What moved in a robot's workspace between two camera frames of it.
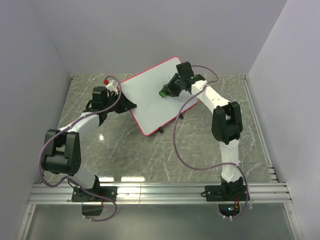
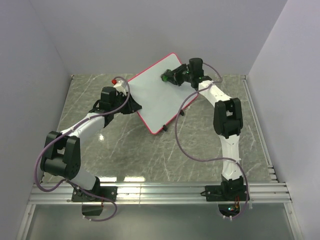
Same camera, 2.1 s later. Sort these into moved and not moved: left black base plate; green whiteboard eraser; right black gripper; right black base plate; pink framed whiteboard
Moved: green whiteboard eraser; pink framed whiteboard; right black gripper
Not moved: left black base plate; right black base plate
